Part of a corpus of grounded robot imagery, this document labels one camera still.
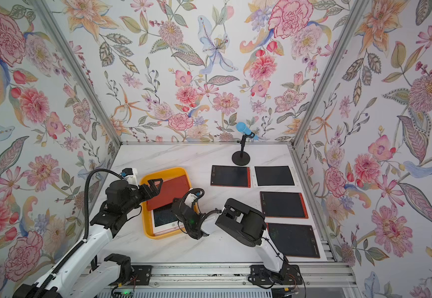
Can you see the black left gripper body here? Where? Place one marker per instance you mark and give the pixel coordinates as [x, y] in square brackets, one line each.
[136, 198]

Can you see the black microphone stand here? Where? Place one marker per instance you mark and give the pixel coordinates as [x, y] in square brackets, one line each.
[241, 158]

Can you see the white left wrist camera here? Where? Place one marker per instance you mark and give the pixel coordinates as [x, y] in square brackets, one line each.
[130, 175]

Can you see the white writing tablet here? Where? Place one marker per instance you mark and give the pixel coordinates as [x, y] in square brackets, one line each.
[266, 176]

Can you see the yellow plastic storage box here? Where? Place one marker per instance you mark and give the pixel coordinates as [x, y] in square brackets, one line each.
[146, 215]

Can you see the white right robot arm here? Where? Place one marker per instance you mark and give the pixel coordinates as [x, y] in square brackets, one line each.
[240, 221]

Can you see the pink writing tablet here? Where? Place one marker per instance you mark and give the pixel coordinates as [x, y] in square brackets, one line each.
[164, 221]

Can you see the red writing tablet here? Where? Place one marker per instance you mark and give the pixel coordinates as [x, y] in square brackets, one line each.
[284, 205]
[294, 240]
[230, 176]
[172, 189]

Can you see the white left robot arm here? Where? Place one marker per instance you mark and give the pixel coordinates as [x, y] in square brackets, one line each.
[64, 280]

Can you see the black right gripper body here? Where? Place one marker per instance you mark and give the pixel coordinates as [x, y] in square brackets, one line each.
[177, 207]

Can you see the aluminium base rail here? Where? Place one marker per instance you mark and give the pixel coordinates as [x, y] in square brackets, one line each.
[232, 280]

